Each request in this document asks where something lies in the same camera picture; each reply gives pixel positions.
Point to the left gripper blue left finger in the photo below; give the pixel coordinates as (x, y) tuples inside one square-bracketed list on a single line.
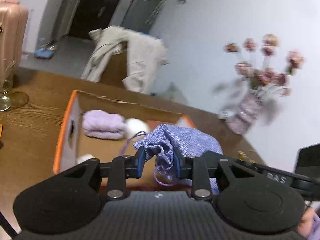
[(140, 158)]

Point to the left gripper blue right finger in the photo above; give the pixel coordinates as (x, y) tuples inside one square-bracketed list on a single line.
[(182, 165)]

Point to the purple woven drawstring pouch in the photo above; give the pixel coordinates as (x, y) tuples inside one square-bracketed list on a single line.
[(160, 144)]

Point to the white round foam puck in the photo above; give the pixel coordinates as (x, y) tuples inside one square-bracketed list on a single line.
[(135, 129)]

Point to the lavender towel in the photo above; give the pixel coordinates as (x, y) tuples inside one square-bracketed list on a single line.
[(102, 125)]

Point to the person's right hand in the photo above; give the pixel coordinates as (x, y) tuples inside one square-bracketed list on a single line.
[(309, 226)]

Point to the red cardboard box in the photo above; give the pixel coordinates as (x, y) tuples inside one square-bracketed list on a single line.
[(72, 142)]

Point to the pink textured vase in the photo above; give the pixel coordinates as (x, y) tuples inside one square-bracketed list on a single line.
[(245, 114)]

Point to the wooden chair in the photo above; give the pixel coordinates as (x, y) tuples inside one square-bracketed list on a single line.
[(116, 68)]

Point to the cream jacket on chair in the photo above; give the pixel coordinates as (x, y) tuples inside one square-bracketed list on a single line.
[(144, 55)]

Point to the pink dried flower bouquet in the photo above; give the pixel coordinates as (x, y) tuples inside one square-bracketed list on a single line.
[(254, 66)]

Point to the clear glass cup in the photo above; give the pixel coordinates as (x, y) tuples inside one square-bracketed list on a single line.
[(6, 92)]

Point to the grey refrigerator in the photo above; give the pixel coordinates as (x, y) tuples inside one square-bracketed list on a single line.
[(141, 15)]

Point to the dark entrance door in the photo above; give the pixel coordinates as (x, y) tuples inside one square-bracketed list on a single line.
[(91, 15)]

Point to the pink hard suitcase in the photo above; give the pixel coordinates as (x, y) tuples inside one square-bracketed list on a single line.
[(13, 21)]

